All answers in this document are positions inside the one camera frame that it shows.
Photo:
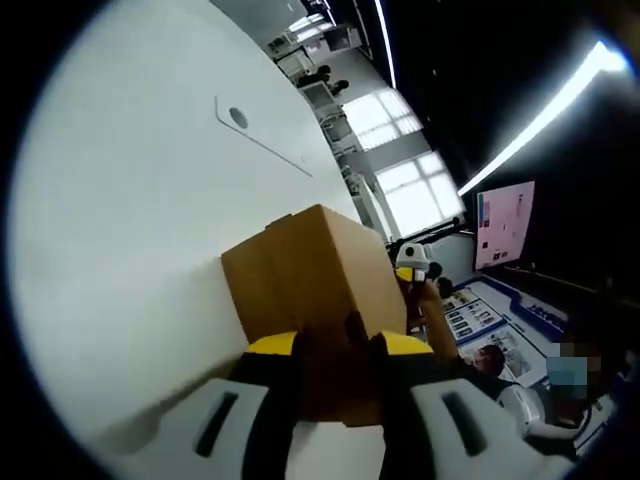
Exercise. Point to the large display screen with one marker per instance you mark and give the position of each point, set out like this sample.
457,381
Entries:
505,225

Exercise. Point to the white worn device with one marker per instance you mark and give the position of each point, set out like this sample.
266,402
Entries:
522,405

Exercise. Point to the table socket panel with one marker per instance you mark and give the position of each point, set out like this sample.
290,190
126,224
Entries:
239,117

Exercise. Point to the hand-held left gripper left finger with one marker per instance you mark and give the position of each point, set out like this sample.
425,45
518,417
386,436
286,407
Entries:
225,430

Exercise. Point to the window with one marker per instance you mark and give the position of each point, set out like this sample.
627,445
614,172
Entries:
415,190

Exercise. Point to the long ceiling light strip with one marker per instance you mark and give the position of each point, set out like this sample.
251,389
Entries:
550,112

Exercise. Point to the brown cardboard shoe box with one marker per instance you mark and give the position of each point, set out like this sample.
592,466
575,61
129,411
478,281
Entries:
310,270

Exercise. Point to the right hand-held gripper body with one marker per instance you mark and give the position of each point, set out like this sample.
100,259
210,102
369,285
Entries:
414,256

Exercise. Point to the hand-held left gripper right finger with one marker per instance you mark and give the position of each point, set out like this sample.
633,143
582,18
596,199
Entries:
460,430

